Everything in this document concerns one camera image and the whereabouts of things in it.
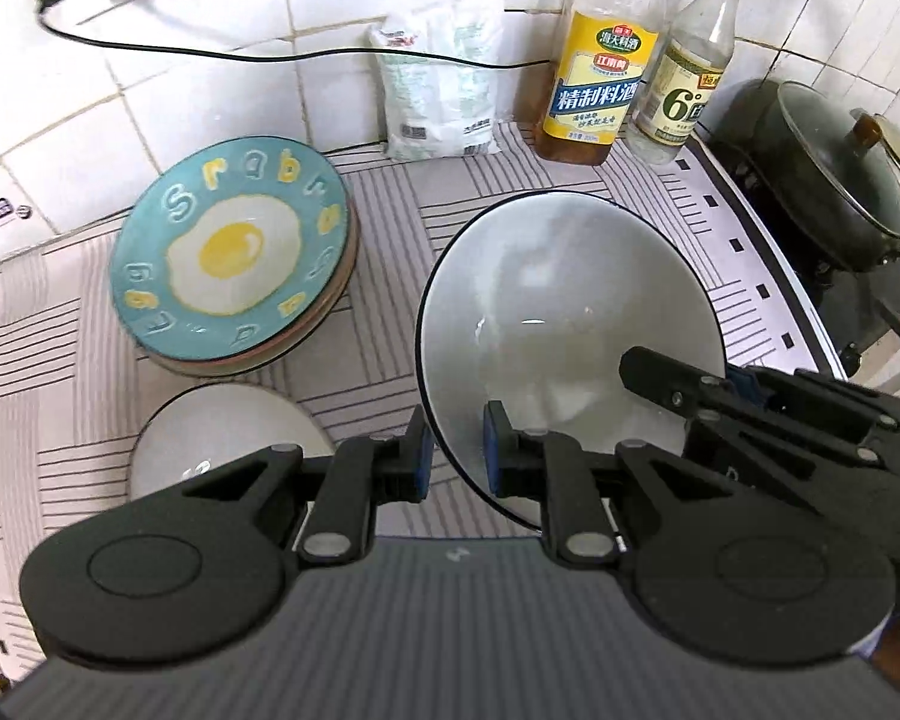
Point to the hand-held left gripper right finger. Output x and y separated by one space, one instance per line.
493 450

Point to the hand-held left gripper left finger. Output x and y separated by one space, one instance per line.
420 457

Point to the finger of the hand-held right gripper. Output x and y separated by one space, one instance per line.
746 386
660 379

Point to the large white bowl black rim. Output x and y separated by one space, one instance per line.
562 292

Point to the white rabbit carrot plate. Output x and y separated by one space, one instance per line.
307 334

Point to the teal fried egg plate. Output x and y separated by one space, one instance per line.
232 255

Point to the black gas stove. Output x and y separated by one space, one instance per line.
855 300

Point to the small white bowl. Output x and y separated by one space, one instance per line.
217 427

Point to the striped table mat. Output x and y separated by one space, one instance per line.
390 225

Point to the dark pot glass lid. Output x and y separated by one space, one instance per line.
832 165

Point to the clear bottle yellow cap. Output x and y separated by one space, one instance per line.
682 82

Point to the brown liquid bottle yellow label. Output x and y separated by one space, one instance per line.
596 82

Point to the white plastic bag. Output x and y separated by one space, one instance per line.
439 82

